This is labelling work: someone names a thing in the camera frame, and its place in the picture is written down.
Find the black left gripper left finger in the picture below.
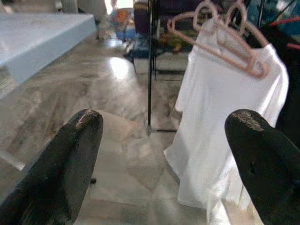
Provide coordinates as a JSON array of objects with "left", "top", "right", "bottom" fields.
[{"left": 0, "top": 109, "right": 104, "bottom": 225}]

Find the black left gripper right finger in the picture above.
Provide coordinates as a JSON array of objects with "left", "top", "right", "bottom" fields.
[{"left": 224, "top": 109, "right": 300, "bottom": 225}]

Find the pink plastic clothes hanger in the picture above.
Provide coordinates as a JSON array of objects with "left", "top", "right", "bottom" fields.
[
  {"left": 167, "top": 0, "right": 270, "bottom": 79},
  {"left": 224, "top": 0, "right": 270, "bottom": 47}
]

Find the red clothes hanger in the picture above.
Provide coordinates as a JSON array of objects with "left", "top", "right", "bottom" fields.
[{"left": 269, "top": 16, "right": 300, "bottom": 50}]

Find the black garment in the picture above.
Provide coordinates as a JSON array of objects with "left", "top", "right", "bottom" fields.
[{"left": 246, "top": 22, "right": 300, "bottom": 146}]

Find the white t-shirt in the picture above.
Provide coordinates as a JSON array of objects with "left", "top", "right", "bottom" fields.
[{"left": 163, "top": 18, "right": 290, "bottom": 225}]

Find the pale blue folding table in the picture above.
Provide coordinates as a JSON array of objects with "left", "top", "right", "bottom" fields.
[{"left": 0, "top": 13, "right": 98, "bottom": 99}]

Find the black metal clothes rack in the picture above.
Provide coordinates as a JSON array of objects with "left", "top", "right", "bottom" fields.
[{"left": 145, "top": 0, "right": 180, "bottom": 134}]

